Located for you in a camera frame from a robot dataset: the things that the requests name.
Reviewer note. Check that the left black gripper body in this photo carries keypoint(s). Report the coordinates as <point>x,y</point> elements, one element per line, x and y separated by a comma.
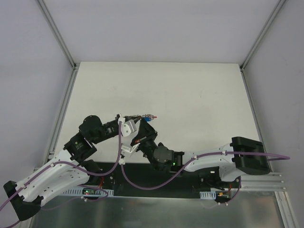
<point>128,119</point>

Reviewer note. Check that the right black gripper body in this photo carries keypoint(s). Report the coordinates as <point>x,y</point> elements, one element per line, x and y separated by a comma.
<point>147,135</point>

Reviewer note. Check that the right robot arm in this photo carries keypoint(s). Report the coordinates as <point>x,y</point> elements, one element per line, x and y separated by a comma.
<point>240,156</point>

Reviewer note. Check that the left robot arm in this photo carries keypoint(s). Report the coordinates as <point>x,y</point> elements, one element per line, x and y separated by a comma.
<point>69,168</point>

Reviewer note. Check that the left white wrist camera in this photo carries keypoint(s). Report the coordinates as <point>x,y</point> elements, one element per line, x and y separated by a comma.
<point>132,126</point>

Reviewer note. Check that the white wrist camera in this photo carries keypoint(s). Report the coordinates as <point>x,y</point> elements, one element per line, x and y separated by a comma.
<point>132,126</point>
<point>126,152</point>

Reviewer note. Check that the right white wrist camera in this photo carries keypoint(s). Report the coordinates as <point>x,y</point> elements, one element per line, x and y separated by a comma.
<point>126,152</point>

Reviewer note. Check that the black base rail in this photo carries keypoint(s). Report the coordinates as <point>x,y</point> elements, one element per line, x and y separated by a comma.
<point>186,185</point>

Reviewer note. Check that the left cable duct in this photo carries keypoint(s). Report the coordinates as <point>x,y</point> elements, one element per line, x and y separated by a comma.
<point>88,192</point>

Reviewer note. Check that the cable duct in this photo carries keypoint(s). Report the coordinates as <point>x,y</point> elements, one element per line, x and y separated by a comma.
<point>214,194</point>
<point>88,192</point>

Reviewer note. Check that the left aluminium frame post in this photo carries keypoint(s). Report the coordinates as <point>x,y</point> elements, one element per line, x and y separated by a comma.
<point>56,33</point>

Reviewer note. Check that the aluminium frame post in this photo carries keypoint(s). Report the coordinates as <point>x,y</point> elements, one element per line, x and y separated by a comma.
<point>266,27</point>
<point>56,33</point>

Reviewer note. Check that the right cable duct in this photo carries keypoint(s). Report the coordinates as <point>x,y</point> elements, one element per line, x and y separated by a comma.
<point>214,194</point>

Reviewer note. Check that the right aluminium frame post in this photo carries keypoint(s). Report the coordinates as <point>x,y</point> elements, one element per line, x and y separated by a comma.
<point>266,27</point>

